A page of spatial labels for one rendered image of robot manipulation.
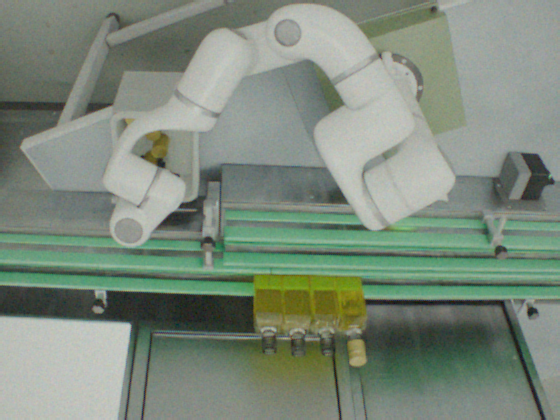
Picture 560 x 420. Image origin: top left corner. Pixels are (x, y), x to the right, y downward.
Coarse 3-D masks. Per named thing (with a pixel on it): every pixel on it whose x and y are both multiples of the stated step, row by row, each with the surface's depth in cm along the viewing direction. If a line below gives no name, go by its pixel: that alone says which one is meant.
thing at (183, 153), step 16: (128, 112) 115; (144, 112) 115; (112, 128) 116; (112, 144) 119; (144, 144) 128; (176, 144) 129; (192, 144) 121; (176, 160) 131; (192, 160) 127; (192, 176) 132; (192, 192) 129
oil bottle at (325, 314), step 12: (312, 276) 129; (324, 276) 129; (312, 288) 127; (324, 288) 127; (336, 288) 128; (312, 300) 125; (324, 300) 125; (336, 300) 125; (312, 312) 123; (324, 312) 122; (336, 312) 122; (312, 324) 123; (324, 324) 121; (336, 324) 121
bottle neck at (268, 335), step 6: (264, 330) 120; (270, 330) 119; (264, 336) 119; (270, 336) 118; (264, 342) 118; (270, 342) 117; (276, 342) 118; (264, 348) 117; (270, 348) 117; (276, 348) 117; (270, 354) 118
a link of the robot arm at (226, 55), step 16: (224, 32) 92; (240, 32) 95; (256, 32) 101; (208, 48) 92; (224, 48) 91; (240, 48) 92; (256, 48) 99; (192, 64) 94; (208, 64) 92; (224, 64) 92; (240, 64) 93; (256, 64) 101; (272, 64) 102; (288, 64) 103; (192, 80) 93; (208, 80) 92; (224, 80) 93; (192, 96) 93; (208, 96) 94; (224, 96) 95
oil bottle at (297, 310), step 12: (288, 276) 129; (300, 276) 129; (288, 288) 127; (300, 288) 127; (288, 300) 124; (300, 300) 125; (288, 312) 122; (300, 312) 122; (288, 324) 121; (300, 324) 121; (288, 336) 123
